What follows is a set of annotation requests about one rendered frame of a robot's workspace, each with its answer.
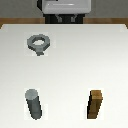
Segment grey loop with handle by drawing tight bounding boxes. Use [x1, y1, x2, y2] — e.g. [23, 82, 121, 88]
[27, 34, 51, 57]

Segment brown wooden block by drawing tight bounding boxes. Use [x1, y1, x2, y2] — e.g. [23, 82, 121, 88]
[87, 89, 103, 119]

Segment grey cylindrical peg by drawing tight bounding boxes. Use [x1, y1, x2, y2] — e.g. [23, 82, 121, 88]
[24, 88, 44, 120]

